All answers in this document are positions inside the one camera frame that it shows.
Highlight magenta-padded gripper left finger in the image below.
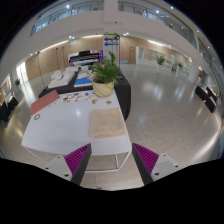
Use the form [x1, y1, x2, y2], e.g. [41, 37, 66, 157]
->
[42, 143, 93, 186]

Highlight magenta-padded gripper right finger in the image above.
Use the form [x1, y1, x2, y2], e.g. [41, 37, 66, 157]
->
[131, 142, 184, 186]

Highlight beige terry towel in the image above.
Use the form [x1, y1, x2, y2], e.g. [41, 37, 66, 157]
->
[88, 107, 128, 140]

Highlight flat red rectangular mat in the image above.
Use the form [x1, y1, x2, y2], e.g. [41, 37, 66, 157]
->
[30, 89, 61, 117]

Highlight black draped display table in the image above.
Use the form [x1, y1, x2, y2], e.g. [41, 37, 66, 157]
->
[38, 71, 132, 121]

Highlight potted plant in striped pot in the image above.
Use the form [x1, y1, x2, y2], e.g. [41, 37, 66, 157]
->
[88, 51, 123, 98]

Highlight blue and white model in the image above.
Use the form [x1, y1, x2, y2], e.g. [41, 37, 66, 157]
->
[73, 76, 94, 88]

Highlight white architectural model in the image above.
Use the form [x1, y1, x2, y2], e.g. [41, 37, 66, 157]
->
[47, 66, 79, 89]

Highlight black chairs group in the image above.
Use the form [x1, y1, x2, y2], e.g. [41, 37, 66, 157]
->
[194, 84, 218, 114]
[0, 96, 19, 123]

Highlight tall black pole lamp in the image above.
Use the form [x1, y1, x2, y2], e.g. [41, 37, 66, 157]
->
[35, 50, 47, 89]

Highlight black piano with purple screen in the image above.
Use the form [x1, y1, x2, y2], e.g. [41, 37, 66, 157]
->
[67, 49, 104, 67]

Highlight white sign with arrows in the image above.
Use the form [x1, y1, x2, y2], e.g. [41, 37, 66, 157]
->
[102, 32, 121, 66]

